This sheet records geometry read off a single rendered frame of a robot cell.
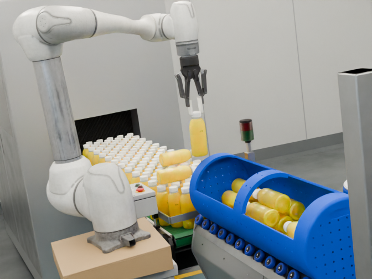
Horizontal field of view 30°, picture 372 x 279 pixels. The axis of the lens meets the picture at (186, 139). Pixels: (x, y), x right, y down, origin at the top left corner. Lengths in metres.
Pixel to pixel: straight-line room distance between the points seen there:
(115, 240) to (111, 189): 0.18
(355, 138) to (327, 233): 0.81
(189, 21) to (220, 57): 4.66
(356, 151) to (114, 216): 1.20
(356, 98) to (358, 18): 6.71
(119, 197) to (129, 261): 0.22
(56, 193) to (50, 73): 0.43
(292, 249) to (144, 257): 0.49
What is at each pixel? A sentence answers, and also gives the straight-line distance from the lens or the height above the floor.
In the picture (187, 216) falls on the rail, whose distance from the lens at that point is 2.99.
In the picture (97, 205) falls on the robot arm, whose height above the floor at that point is 1.23.
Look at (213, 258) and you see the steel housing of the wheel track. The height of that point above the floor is 0.85.
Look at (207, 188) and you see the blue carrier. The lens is 2.87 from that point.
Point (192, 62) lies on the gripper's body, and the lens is 2.72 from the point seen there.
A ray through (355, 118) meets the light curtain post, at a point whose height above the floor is 1.61.
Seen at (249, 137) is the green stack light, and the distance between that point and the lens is 3.37.
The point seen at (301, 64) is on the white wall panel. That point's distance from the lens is 7.73.
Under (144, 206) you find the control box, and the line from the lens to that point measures 2.94.
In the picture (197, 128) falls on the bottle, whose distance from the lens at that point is 2.76.
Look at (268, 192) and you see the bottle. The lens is 2.49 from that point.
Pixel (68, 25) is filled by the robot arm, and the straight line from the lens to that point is 2.33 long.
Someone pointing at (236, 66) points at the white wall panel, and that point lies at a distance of 7.42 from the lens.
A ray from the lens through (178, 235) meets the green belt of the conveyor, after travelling 2.98.
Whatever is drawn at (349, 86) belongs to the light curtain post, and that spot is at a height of 1.68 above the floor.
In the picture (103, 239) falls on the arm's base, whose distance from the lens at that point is 2.43.
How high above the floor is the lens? 1.88
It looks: 12 degrees down
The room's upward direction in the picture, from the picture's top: 8 degrees counter-clockwise
